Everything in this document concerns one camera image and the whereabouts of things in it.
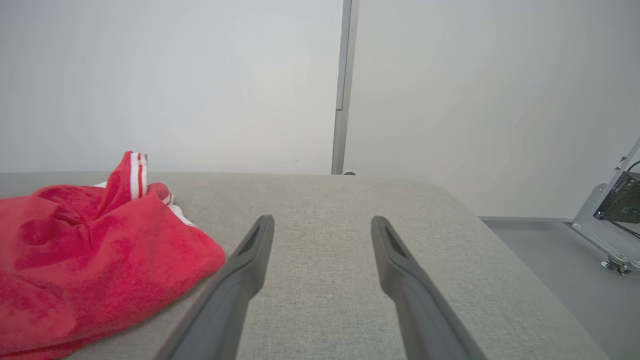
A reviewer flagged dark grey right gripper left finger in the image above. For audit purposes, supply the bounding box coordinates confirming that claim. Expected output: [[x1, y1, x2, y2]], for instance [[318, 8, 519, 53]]
[[154, 215, 275, 360]]

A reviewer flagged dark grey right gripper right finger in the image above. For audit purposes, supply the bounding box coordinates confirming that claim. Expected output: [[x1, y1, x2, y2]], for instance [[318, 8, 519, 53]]
[[370, 215, 487, 360]]

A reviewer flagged red garment with white stripes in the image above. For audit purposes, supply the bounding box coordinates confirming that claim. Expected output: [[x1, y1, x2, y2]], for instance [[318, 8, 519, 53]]
[[0, 151, 227, 360]]

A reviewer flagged dark circuit board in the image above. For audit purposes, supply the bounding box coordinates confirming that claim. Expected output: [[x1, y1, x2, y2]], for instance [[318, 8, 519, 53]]
[[594, 171, 640, 224]]

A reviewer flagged silver metal bracket stand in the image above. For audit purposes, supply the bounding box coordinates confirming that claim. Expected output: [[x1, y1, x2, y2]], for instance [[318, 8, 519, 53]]
[[565, 137, 640, 276]]

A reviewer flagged grey vertical wall strip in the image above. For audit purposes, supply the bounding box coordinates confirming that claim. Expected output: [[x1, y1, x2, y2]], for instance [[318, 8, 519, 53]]
[[331, 0, 361, 175]]

